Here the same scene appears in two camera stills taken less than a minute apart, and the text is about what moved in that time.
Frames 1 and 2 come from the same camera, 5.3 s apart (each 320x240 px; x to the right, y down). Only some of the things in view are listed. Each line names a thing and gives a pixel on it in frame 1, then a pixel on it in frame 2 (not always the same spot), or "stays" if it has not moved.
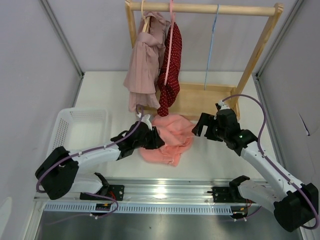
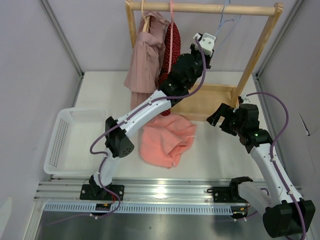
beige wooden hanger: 147,19 stays
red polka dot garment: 168,93 stays
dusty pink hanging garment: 142,69 stays
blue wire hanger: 211,45 -> 226,20
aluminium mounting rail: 150,196 stays
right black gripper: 205,120 -> 223,110
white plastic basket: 79,129 stays
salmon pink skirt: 176,131 stays
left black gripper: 156,141 -> 193,51
